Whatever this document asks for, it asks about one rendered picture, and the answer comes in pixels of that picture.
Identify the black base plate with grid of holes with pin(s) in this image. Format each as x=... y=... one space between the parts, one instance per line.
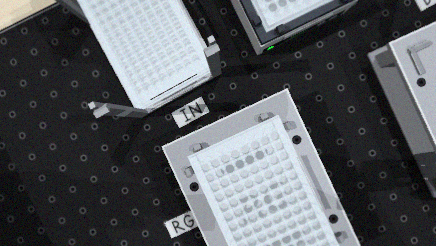
x=68 y=178

